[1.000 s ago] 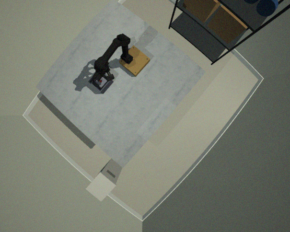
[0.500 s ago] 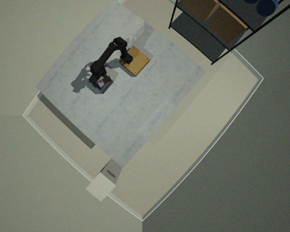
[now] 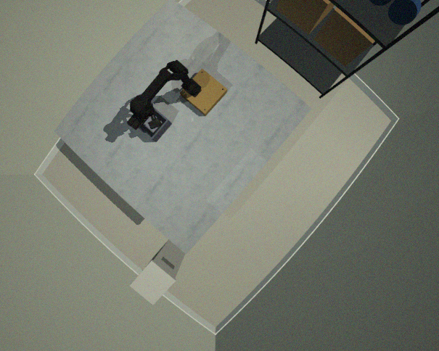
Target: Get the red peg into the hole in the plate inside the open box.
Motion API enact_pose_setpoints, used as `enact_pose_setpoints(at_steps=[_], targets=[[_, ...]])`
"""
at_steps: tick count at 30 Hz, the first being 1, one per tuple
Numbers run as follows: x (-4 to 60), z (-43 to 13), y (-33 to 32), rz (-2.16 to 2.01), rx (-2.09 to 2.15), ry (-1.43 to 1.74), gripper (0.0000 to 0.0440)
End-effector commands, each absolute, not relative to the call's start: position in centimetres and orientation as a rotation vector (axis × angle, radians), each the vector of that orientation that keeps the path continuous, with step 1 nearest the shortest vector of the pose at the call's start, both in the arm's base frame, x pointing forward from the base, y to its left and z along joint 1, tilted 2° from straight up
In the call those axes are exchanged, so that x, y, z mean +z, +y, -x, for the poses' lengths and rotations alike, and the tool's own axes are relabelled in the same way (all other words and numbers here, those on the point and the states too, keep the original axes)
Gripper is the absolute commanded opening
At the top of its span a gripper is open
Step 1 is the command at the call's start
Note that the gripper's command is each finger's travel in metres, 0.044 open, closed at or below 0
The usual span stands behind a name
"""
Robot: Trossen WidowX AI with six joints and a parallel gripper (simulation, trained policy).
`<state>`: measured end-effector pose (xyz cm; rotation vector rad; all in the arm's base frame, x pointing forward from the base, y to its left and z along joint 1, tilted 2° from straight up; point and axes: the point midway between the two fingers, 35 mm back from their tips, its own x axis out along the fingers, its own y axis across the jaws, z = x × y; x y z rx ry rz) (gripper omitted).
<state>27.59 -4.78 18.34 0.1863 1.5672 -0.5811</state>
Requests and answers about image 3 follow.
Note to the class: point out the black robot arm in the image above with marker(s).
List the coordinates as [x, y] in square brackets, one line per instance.
[141, 107]

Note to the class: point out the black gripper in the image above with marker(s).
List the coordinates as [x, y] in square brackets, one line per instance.
[155, 122]

